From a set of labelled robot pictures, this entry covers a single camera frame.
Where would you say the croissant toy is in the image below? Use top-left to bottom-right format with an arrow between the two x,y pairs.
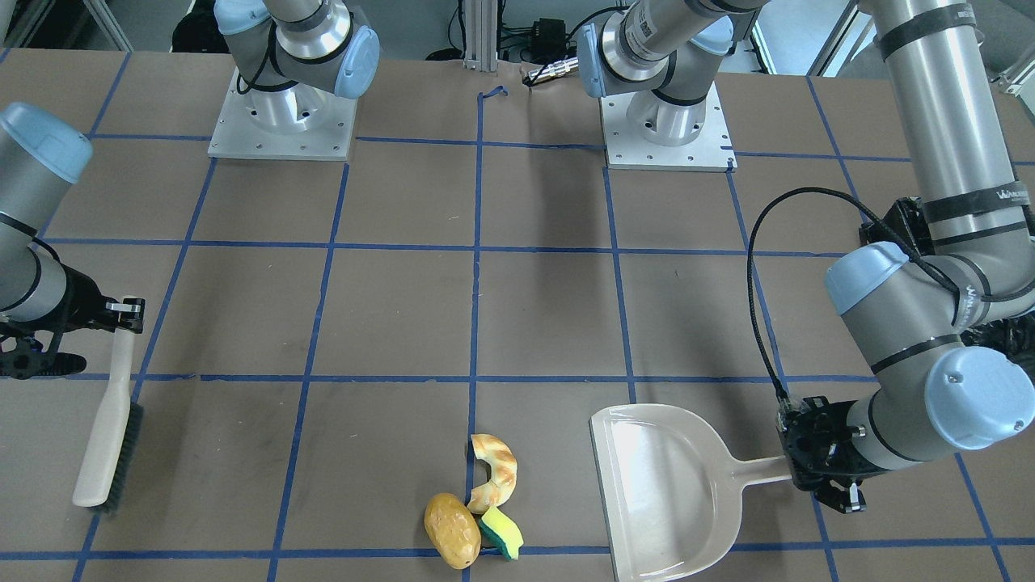
467,433 -> 518,515

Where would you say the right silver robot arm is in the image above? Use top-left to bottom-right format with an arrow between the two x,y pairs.
2,1 -> 386,381

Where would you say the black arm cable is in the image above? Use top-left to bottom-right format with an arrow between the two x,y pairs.
746,186 -> 963,403

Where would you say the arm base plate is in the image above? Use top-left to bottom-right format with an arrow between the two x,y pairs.
207,70 -> 357,162
599,85 -> 738,172

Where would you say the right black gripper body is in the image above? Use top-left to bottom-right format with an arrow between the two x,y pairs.
1,263 -> 108,380

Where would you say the beige hand brush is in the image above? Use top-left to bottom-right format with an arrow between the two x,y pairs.
73,329 -> 144,512

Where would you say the aluminium frame post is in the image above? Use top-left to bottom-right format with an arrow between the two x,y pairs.
461,0 -> 500,74

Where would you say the silver cable connector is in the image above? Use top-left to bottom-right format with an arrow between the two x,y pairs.
522,57 -> 579,87

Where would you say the yellow green sponge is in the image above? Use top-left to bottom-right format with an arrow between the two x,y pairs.
478,506 -> 525,561

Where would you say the brown potato toy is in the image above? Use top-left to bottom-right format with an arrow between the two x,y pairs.
424,492 -> 482,570

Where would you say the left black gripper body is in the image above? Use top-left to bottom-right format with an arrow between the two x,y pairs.
779,395 -> 882,492

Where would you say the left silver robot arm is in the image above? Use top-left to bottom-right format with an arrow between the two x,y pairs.
746,1 -> 1033,513

